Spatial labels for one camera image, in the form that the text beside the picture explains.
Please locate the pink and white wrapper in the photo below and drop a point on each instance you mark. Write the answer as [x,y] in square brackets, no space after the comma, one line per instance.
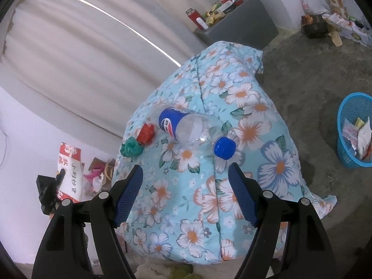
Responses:
[350,133]

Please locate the brown crumpled paper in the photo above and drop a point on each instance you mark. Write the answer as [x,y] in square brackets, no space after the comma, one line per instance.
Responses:
[335,38]

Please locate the white printed sheet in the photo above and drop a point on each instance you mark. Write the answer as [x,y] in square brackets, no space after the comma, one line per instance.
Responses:
[348,26]

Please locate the floral blue cloth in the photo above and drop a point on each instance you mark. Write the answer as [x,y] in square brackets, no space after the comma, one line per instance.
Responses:
[232,93]

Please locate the cardboard and pink clutter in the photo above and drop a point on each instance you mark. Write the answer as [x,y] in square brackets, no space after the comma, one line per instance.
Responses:
[98,175]

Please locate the green crumpled paper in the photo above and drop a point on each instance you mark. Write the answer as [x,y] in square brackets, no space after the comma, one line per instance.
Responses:
[130,147]

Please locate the red crumpled paper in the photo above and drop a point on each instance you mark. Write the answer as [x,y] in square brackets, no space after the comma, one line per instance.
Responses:
[146,133]

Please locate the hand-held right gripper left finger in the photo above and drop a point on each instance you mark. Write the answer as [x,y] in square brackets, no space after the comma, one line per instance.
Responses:
[128,194]

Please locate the yellow wrappers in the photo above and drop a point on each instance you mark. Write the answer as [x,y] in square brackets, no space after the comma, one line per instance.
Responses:
[213,14]

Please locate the red and white printed sack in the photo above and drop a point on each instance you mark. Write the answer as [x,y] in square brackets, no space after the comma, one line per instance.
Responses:
[69,168]

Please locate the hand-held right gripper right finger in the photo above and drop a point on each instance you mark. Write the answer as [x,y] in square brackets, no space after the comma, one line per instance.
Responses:
[242,194]

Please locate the black box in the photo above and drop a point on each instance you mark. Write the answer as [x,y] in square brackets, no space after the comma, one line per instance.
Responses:
[316,27]

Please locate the blue plastic mesh basket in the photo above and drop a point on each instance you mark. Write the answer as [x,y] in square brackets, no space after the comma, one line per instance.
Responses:
[348,151]

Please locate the small white bottle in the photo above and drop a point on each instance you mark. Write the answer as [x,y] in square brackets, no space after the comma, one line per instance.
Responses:
[202,23]

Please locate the white paper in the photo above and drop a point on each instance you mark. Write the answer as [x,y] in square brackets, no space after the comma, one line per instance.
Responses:
[364,139]

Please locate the clear bottle with blue label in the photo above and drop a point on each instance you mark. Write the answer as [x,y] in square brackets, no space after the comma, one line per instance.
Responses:
[189,128]

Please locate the white plastic bag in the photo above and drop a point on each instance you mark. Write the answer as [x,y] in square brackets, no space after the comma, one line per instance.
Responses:
[314,0]

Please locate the black device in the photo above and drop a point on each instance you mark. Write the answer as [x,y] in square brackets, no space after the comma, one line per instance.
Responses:
[48,191]

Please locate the white curtain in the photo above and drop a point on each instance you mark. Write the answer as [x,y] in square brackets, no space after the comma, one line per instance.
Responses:
[72,49]

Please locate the grey cabinet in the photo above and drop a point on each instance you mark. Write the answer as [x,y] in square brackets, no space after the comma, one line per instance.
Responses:
[241,26]

